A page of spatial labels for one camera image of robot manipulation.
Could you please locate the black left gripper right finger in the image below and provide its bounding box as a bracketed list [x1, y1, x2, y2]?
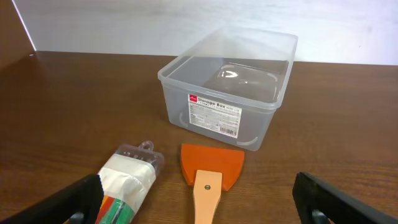
[292, 172, 397, 224]

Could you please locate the clear case of coloured bits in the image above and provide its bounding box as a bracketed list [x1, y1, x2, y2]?
[95, 141, 164, 224]

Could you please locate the clear plastic storage box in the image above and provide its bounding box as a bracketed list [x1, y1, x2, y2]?
[158, 26, 299, 151]

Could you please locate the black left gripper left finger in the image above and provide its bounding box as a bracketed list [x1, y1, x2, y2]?
[2, 174, 104, 224]

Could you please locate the orange scraper with wooden handle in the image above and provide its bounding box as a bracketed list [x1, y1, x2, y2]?
[180, 144, 244, 224]

